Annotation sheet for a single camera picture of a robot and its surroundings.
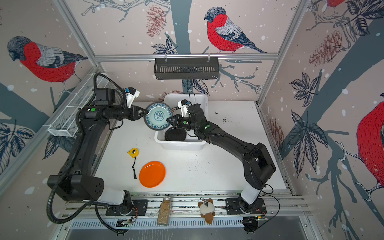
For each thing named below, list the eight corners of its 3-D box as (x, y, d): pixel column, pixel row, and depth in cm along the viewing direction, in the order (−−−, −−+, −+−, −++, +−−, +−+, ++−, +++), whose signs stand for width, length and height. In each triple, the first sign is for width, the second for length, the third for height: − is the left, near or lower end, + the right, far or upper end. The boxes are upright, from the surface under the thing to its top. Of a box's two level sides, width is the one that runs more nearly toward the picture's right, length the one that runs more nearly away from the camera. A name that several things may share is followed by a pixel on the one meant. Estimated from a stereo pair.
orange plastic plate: (137, 187, 82) (135, 186, 80) (143, 162, 91) (142, 160, 89) (163, 187, 82) (162, 186, 80) (167, 162, 91) (166, 160, 89)
